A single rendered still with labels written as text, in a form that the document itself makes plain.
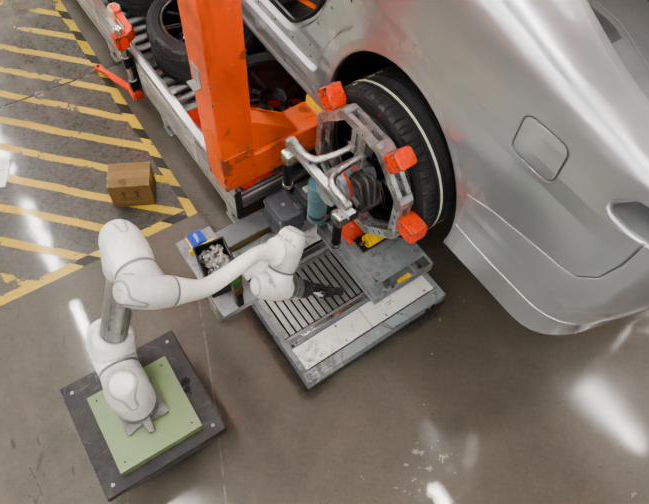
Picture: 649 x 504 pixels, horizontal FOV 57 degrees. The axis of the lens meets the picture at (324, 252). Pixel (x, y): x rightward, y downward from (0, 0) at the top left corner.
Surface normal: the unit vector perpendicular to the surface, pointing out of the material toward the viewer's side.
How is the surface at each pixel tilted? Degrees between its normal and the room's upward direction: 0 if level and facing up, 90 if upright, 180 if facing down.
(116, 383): 7
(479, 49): 81
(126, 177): 0
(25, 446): 0
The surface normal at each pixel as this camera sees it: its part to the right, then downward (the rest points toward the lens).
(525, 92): -0.80, 0.39
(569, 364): 0.04, -0.51
